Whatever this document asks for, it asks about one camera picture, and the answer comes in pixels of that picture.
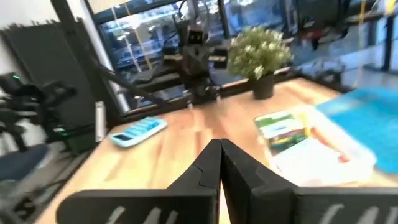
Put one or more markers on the teal calculator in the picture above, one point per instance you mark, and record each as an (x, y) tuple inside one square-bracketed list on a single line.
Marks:
[(138, 132)]

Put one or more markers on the clear pencil box teal lid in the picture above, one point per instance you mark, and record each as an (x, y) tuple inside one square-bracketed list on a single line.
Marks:
[(367, 124)]

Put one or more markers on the light blue sticky note pad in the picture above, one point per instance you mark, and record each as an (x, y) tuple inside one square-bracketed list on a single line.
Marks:
[(304, 161)]

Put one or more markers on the black office chair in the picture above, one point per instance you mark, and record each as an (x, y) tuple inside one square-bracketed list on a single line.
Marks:
[(31, 102)]

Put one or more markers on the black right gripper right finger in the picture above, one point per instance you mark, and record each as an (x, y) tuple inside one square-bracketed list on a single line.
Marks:
[(264, 205)]

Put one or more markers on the dark partition panel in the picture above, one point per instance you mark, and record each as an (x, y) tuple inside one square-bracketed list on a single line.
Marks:
[(56, 56)]

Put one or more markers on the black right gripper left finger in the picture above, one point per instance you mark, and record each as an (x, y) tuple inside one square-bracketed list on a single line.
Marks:
[(186, 205)]

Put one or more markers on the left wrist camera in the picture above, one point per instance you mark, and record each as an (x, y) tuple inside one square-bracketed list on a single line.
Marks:
[(196, 36)]

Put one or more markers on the silver metal plate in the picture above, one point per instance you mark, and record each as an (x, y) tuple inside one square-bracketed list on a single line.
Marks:
[(100, 121)]

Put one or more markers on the black aluminium table frame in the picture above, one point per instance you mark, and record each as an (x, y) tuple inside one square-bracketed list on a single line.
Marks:
[(149, 112)]

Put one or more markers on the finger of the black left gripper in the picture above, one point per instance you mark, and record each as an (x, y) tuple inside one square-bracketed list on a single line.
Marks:
[(191, 62), (200, 62)]

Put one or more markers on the red pen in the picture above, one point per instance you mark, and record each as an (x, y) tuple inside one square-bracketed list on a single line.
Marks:
[(329, 144)]

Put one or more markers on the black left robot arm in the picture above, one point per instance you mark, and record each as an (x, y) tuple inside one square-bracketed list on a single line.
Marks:
[(202, 93)]

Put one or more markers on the potted green plant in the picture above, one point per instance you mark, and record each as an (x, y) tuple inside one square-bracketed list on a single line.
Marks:
[(258, 53)]

